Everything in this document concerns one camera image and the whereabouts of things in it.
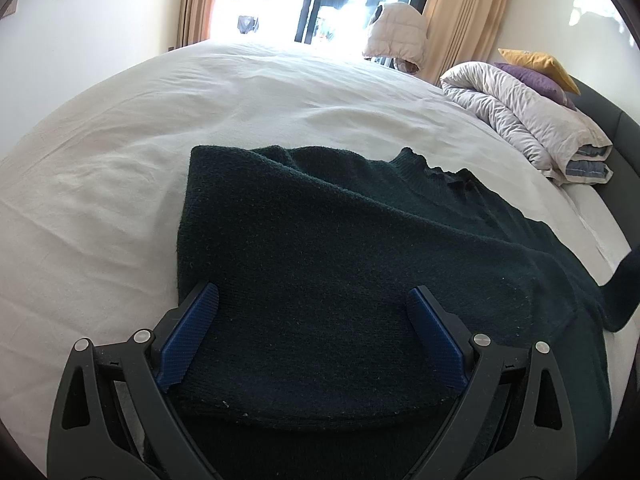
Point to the white bed sheet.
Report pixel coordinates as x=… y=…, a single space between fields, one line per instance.
x=200 y=100

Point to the dark grey headboard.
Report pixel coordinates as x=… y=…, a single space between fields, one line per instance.
x=622 y=130

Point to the wall switch panel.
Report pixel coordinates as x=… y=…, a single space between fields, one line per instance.
x=10 y=7

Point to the beige puffer jacket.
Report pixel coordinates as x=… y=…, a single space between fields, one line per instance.
x=397 y=32

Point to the yellow pillow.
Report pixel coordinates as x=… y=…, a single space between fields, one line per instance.
x=542 y=62

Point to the dark green knit sweater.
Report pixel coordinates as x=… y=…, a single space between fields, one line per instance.
x=325 y=260

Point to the folded light grey duvet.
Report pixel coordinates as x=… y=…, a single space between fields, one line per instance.
x=520 y=115

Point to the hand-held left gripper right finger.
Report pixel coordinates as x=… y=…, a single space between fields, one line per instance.
x=432 y=335

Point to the purple pillow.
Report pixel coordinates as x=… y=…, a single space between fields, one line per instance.
x=537 y=80

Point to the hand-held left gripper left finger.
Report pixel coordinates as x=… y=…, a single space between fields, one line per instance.
x=187 y=335

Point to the black framed glass door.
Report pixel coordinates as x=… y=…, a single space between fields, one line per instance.
x=307 y=10

